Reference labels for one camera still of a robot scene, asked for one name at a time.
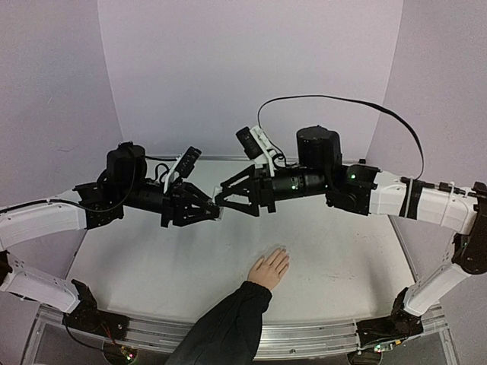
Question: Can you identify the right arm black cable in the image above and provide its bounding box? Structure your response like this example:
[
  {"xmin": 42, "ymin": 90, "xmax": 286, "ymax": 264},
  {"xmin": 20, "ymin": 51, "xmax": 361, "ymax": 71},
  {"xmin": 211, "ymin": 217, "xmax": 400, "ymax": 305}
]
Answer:
[{"xmin": 256, "ymin": 95, "xmax": 425, "ymax": 180}]

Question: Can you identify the person's bare hand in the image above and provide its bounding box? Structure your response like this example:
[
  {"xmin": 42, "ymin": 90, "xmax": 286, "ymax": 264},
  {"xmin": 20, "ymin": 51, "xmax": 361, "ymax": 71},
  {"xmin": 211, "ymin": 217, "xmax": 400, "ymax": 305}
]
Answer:
[{"xmin": 247, "ymin": 248, "xmax": 290, "ymax": 291}]

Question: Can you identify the clear nail polish bottle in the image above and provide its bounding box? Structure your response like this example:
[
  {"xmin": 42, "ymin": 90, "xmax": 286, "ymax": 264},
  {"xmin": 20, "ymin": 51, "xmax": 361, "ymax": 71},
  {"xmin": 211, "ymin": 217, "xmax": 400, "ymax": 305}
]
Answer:
[{"xmin": 212, "ymin": 207, "xmax": 224, "ymax": 221}]

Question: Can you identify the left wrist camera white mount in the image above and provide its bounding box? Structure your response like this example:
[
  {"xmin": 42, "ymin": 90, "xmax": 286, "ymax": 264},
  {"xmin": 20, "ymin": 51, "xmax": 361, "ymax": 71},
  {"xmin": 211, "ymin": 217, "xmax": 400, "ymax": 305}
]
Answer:
[{"xmin": 162, "ymin": 146, "xmax": 202, "ymax": 193}]

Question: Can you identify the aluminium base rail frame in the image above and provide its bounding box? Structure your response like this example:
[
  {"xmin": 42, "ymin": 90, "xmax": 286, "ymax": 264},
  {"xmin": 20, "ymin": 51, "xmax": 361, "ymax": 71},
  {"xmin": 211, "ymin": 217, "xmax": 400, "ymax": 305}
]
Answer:
[{"xmin": 23, "ymin": 284, "xmax": 458, "ymax": 364}]

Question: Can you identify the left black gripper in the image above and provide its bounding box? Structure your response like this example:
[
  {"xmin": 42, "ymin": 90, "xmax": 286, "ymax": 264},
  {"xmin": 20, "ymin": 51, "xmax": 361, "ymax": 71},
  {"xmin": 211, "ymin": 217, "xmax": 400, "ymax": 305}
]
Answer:
[{"xmin": 120, "ymin": 180, "xmax": 223, "ymax": 228}]

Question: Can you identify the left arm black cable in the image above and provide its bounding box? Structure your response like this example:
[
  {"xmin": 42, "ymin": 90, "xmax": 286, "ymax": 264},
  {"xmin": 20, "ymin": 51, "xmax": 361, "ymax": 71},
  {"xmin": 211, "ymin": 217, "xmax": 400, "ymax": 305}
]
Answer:
[{"xmin": 0, "ymin": 197, "xmax": 130, "ymax": 217}]

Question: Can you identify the white nail polish cap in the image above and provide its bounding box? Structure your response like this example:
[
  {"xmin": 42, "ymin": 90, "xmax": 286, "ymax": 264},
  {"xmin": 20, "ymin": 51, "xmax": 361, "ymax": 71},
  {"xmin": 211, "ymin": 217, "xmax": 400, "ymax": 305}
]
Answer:
[{"xmin": 212, "ymin": 186, "xmax": 222, "ymax": 204}]

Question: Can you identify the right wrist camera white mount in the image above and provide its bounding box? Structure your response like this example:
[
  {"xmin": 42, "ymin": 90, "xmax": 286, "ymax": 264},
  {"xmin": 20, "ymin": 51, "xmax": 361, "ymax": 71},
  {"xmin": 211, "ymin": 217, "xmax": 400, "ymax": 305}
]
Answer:
[{"xmin": 236, "ymin": 125, "xmax": 284, "ymax": 180}]

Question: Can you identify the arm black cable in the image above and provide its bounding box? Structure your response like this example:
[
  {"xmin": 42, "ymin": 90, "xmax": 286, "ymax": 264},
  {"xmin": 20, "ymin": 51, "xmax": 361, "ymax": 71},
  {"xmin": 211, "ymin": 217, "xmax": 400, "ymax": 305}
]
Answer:
[
  {"xmin": 0, "ymin": 197, "xmax": 130, "ymax": 217},
  {"xmin": 256, "ymin": 95, "xmax": 425, "ymax": 180}
]

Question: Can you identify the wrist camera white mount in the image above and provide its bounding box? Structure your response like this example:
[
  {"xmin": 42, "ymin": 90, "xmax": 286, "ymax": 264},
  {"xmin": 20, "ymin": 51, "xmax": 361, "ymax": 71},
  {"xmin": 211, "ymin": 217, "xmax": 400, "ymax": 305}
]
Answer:
[
  {"xmin": 236, "ymin": 125, "xmax": 284, "ymax": 180},
  {"xmin": 162, "ymin": 146, "xmax": 202, "ymax": 193}
]

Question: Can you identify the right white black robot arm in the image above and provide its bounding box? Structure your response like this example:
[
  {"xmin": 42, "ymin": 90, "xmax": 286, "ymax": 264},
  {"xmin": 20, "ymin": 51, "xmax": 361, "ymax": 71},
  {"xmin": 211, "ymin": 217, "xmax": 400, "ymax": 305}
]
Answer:
[{"xmin": 215, "ymin": 125, "xmax": 486, "ymax": 352}]

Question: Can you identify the black sleeved forearm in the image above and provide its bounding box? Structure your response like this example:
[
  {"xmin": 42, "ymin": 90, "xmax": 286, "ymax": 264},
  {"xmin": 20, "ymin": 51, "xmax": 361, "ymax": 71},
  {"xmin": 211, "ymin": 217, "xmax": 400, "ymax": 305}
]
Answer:
[{"xmin": 166, "ymin": 281, "xmax": 272, "ymax": 364}]

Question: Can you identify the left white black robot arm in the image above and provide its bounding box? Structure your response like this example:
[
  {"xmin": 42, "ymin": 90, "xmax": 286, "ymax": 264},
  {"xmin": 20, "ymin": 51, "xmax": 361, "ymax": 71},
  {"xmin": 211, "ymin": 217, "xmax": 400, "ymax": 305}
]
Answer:
[{"xmin": 1, "ymin": 141, "xmax": 221, "ymax": 340}]

